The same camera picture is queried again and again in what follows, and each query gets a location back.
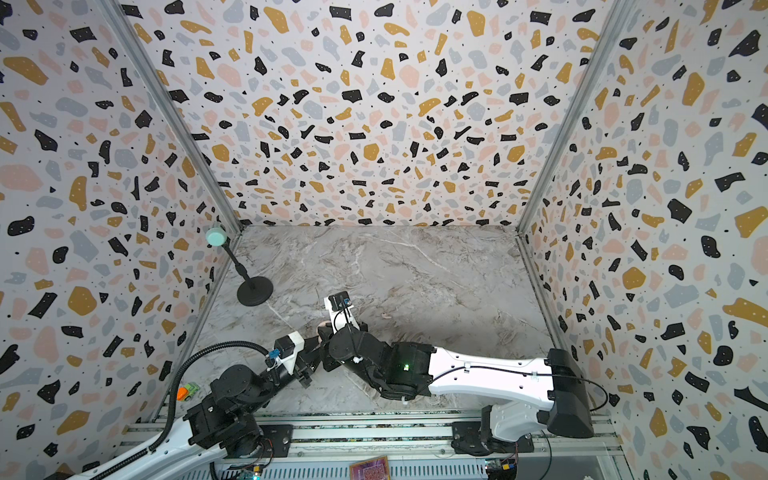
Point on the orange green connector block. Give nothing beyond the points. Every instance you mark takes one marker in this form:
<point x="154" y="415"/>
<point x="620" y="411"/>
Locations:
<point x="187" y="392"/>

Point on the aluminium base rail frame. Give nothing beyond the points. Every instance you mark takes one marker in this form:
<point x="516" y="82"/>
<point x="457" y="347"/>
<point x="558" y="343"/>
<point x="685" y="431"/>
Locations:
<point x="418" y="446"/>

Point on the microphone stand with green ball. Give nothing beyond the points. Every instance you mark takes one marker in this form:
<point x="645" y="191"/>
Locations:
<point x="254" y="290"/>

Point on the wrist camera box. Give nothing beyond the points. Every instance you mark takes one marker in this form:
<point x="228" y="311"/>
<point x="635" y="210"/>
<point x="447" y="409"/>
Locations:
<point x="339" y="307"/>
<point x="285" y="352"/>

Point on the small electronics board with leds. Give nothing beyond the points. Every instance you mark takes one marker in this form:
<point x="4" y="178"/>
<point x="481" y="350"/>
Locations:
<point x="252" y="472"/>

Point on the pink circuit board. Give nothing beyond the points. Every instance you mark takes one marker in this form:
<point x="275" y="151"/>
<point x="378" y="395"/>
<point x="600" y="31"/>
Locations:
<point x="372" y="469"/>

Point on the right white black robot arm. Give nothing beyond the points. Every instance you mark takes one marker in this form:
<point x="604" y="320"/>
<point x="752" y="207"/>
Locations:
<point x="548" y="394"/>

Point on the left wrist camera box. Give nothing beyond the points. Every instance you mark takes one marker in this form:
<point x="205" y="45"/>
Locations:
<point x="285" y="352"/>

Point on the right small electronics board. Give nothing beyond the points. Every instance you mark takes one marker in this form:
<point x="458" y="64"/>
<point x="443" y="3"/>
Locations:
<point x="501" y="469"/>

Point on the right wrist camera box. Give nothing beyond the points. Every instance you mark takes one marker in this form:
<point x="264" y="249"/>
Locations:
<point x="339" y="307"/>

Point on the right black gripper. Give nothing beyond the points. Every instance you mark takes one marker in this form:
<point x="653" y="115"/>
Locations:
<point x="334" y="339"/>

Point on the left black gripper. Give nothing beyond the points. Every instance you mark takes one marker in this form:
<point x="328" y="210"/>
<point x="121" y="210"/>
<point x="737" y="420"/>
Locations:
<point x="309" y="362"/>

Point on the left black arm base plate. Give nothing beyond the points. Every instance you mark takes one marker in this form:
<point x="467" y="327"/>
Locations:
<point x="272" y="441"/>

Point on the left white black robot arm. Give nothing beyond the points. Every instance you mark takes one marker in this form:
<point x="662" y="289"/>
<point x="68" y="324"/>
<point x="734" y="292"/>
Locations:
<point x="223" y="423"/>

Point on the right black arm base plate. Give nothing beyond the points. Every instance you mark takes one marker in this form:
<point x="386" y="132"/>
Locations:
<point x="468" y="438"/>

